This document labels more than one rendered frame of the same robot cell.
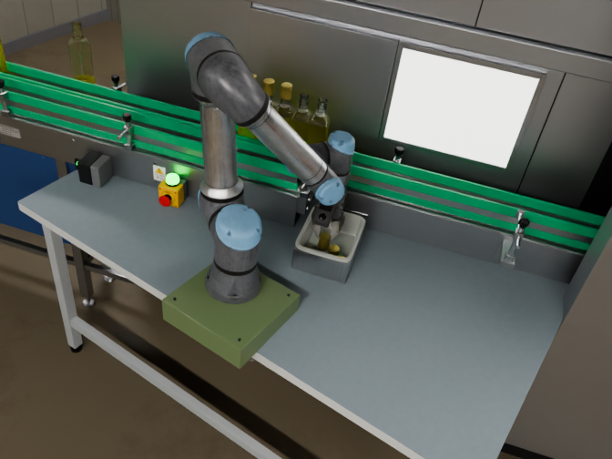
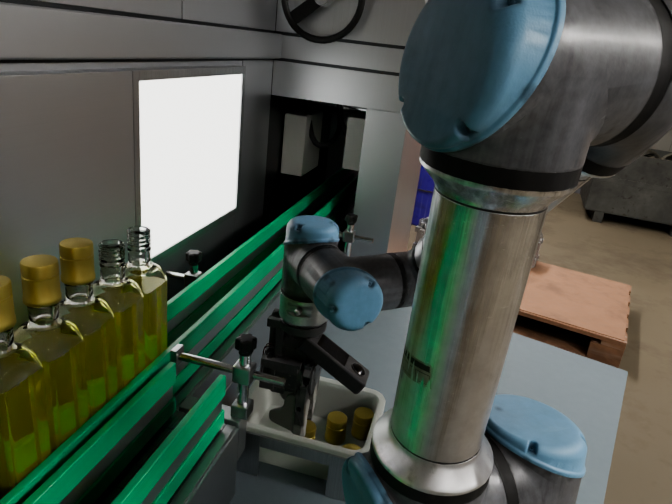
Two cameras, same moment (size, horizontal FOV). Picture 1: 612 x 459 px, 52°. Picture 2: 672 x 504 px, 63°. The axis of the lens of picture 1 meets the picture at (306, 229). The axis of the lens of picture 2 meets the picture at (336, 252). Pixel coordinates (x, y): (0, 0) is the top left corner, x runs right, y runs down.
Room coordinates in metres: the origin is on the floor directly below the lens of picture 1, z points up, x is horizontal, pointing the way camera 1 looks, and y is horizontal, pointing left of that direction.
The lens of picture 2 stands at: (1.44, 0.67, 1.40)
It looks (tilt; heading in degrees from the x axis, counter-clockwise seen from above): 21 degrees down; 270
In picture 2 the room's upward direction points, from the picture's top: 7 degrees clockwise
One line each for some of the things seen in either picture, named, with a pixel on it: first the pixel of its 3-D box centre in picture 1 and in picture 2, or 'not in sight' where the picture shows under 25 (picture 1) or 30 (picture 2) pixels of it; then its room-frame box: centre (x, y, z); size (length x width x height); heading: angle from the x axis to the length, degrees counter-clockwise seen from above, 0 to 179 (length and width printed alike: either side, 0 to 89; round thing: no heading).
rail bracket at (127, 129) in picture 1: (125, 136); not in sight; (1.65, 0.61, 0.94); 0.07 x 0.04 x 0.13; 168
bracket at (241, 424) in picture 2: (306, 197); (213, 426); (1.59, 0.01, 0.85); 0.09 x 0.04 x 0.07; 168
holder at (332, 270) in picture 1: (331, 238); (293, 427); (1.48, -0.08, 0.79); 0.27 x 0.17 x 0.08; 168
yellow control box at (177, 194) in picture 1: (172, 192); not in sight; (1.60, 0.45, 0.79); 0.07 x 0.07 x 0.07; 78
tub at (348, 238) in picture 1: (330, 241); (309, 427); (1.45, -0.08, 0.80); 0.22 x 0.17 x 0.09; 168
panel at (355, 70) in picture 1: (382, 90); (119, 181); (1.80, -0.18, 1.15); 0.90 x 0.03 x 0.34; 78
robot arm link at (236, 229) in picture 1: (237, 235); (519, 465); (1.21, 0.17, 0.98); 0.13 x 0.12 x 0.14; 27
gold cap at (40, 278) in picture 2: (268, 86); (40, 280); (1.73, 0.17, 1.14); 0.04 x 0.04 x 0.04
